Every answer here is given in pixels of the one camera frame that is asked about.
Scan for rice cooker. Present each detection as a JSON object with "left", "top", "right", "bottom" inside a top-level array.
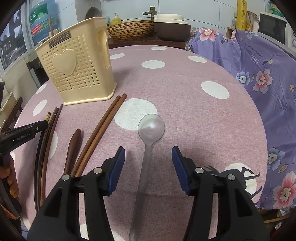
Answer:
[{"left": 154, "top": 14, "right": 191, "bottom": 42}]

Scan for left hand yellow nails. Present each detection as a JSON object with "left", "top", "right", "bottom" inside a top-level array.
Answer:
[{"left": 0, "top": 153, "right": 20, "bottom": 218}]

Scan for blue water bottle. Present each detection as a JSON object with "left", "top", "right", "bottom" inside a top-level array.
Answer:
[{"left": 29, "top": 0, "right": 60, "bottom": 43}]

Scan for green stacked cups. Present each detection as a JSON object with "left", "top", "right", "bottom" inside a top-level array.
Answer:
[{"left": 268, "top": 1, "right": 284, "bottom": 18}]

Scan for yellow roll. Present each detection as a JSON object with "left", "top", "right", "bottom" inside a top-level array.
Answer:
[{"left": 236, "top": 0, "right": 247, "bottom": 30}]

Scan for bronze faucet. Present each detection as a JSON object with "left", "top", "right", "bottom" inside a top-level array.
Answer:
[{"left": 142, "top": 6, "right": 158, "bottom": 20}]

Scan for yellow soap bottle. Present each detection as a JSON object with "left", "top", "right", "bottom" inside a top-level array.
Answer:
[{"left": 110, "top": 13, "right": 122, "bottom": 25}]

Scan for dark wooden counter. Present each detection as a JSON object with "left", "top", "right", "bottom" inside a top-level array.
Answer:
[{"left": 108, "top": 35, "right": 186, "bottom": 50}]

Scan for purple floral cloth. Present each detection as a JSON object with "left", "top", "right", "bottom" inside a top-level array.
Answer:
[{"left": 189, "top": 28, "right": 295, "bottom": 209}]

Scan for black chopstick gold band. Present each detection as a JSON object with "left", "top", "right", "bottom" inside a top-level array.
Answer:
[{"left": 33, "top": 111, "right": 52, "bottom": 214}]

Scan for clear plastic spoon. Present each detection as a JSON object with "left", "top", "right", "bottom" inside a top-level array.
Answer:
[{"left": 129, "top": 113, "right": 165, "bottom": 240}]

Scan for white microwave oven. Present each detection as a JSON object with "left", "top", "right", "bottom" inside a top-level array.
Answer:
[{"left": 257, "top": 12, "right": 295, "bottom": 57}]

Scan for reddish wooden chopstick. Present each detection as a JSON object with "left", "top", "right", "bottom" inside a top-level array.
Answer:
[
  {"left": 71, "top": 95, "right": 120, "bottom": 177},
  {"left": 75, "top": 93, "right": 127, "bottom": 177}
]

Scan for woven basket sink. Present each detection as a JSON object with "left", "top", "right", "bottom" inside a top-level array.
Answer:
[{"left": 107, "top": 20, "right": 154, "bottom": 41}]

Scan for beige plastic utensil holder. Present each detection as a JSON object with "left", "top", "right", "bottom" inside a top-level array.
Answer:
[{"left": 36, "top": 17, "right": 117, "bottom": 105}]

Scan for wooden handled metal spoon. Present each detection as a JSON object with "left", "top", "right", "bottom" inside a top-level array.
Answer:
[{"left": 63, "top": 128, "right": 81, "bottom": 175}]

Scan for wooden stool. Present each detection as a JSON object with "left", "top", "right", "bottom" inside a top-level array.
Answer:
[{"left": 1, "top": 92, "right": 23, "bottom": 133}]

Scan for dark brown chopstick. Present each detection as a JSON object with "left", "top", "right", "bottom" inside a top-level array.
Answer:
[{"left": 39, "top": 104, "right": 63, "bottom": 206}]

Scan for brown wooden chopstick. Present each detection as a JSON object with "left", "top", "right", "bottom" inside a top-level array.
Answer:
[{"left": 36, "top": 108, "right": 59, "bottom": 211}]

